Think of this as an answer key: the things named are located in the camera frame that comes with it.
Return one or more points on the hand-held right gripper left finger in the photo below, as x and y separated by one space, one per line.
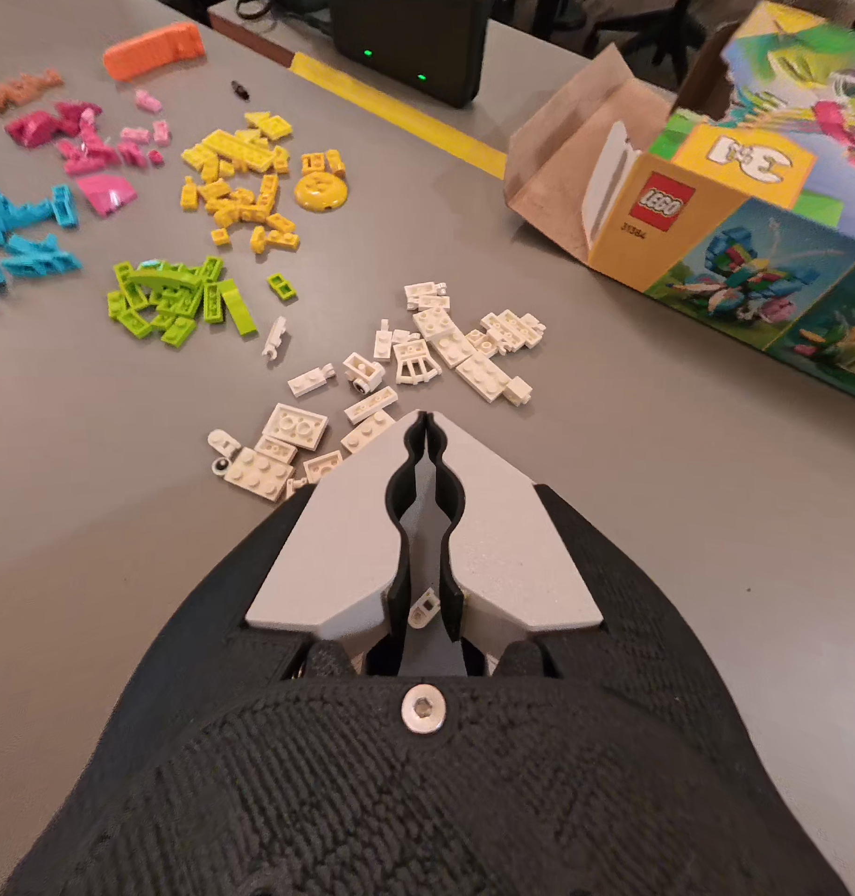
329 553

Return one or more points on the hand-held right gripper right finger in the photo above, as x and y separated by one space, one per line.
518 560

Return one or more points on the small white lego clip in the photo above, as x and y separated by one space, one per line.
423 606

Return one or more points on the pile of white lego pieces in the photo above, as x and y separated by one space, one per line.
441 336

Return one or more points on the pile of lime lego pieces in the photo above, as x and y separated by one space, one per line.
179 301

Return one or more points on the pile of yellow lego pieces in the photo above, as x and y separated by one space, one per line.
242 182

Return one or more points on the colourful lego set box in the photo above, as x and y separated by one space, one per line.
749 210

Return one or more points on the pile of cyan lego pieces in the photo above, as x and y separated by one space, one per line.
28 241

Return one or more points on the pile of pink lego pieces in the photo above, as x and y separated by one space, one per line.
91 147

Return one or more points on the orange lego brick separator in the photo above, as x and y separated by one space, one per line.
151 49

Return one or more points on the cluster of brown lego pieces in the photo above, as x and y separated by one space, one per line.
18 89

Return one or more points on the yellow tape strip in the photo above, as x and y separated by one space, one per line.
399 112

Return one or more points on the black charger box green lights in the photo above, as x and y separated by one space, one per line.
406 42

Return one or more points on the black office chair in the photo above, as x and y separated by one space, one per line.
658 28

